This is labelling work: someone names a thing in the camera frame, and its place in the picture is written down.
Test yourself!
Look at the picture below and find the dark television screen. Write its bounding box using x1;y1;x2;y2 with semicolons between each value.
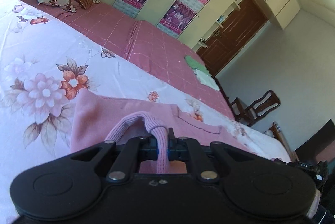
295;120;335;165

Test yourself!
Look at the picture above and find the pink checked bed sheet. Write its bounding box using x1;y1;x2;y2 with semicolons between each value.
23;0;234;118

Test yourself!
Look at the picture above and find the pink knit sweater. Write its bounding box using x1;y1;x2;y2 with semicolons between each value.
70;90;223;174

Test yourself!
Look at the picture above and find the white folded cloth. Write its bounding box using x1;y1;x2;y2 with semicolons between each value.
193;69;220;91

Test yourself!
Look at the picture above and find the brown wooden door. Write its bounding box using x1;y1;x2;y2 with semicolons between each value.
196;0;267;76

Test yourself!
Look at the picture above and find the dark wooden chair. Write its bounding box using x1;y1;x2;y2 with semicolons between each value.
231;90;281;127

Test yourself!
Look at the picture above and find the white floral quilt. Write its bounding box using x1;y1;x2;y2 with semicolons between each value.
1;0;290;223

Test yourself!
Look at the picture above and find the green folded cloth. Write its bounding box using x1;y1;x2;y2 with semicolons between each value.
184;55;210;75

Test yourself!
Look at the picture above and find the wooden bed footboard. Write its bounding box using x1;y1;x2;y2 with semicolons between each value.
269;121;299;162

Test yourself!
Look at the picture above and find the purple calendar poster lower right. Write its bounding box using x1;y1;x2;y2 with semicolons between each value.
156;0;196;38

